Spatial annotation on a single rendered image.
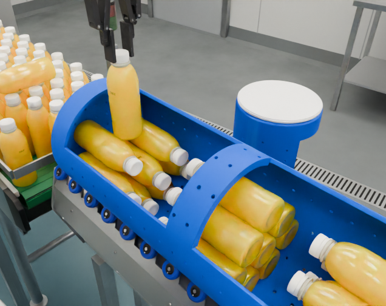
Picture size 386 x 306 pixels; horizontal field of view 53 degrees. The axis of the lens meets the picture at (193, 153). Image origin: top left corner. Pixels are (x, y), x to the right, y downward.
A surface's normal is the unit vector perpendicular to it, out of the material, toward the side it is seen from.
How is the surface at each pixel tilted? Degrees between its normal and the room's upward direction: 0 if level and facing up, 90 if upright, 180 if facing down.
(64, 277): 0
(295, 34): 90
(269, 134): 90
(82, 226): 71
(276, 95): 0
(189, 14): 90
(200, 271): 86
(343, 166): 0
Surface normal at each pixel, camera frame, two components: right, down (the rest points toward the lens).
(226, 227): -0.31, -0.52
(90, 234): -0.66, 0.13
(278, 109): 0.01, -0.80
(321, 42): -0.61, 0.47
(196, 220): -0.55, -0.16
